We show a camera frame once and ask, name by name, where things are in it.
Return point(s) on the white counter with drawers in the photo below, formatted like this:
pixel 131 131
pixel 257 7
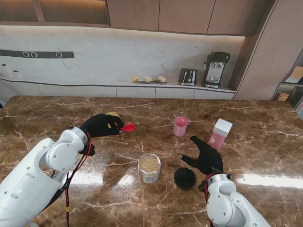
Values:
pixel 135 91

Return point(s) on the pink container with white lid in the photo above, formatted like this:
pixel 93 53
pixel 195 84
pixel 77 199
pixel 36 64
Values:
pixel 220 134

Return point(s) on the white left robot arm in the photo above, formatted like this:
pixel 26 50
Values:
pixel 35 179

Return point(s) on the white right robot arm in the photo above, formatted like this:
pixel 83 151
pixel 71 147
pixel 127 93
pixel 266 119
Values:
pixel 229 205

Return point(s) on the black espresso machine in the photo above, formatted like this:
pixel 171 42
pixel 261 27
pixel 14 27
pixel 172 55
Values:
pixel 214 68

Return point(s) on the clear labelled grain jar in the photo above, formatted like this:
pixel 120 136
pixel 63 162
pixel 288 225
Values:
pixel 149 169

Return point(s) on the yellow plastic bowl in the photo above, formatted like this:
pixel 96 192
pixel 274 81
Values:
pixel 113 114

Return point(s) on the open shelf unit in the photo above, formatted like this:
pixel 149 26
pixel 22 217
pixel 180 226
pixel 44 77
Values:
pixel 294 94

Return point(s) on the wooden wall cabinet doors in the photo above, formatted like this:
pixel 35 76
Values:
pixel 184 15

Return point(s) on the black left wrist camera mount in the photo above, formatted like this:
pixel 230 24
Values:
pixel 92 150

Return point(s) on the tall wooden side panel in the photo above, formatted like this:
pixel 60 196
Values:
pixel 262 59

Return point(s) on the open lit wall cabinet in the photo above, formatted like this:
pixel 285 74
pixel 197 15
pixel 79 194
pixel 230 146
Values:
pixel 71 11

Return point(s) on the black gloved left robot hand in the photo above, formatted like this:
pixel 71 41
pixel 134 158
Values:
pixel 99 126

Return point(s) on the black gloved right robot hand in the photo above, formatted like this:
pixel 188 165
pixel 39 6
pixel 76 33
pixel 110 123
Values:
pixel 209 158

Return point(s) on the black and steel toaster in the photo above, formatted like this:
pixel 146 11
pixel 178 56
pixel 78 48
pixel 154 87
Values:
pixel 188 76

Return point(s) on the pink measuring cup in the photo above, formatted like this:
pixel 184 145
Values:
pixel 180 128

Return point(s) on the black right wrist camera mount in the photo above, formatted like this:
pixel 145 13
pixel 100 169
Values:
pixel 202 186

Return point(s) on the yellow lemon piece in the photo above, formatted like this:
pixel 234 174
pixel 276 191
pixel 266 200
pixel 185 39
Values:
pixel 162 78
pixel 134 79
pixel 148 79

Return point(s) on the black wall socket strip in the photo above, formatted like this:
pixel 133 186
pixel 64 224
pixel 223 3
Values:
pixel 47 54

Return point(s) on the black round jar lid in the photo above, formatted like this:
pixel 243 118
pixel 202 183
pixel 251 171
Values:
pixel 185 178

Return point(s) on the small wooden box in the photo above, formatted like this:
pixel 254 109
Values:
pixel 282 96

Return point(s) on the dark wooden cutting board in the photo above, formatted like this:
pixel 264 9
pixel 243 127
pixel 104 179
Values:
pixel 145 82

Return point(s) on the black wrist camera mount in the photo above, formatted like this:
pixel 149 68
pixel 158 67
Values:
pixel 202 186
pixel 92 150

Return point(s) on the red plastic scoop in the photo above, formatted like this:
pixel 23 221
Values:
pixel 129 127

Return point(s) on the white countertop device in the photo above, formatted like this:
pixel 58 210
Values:
pixel 17 74
pixel 5 71

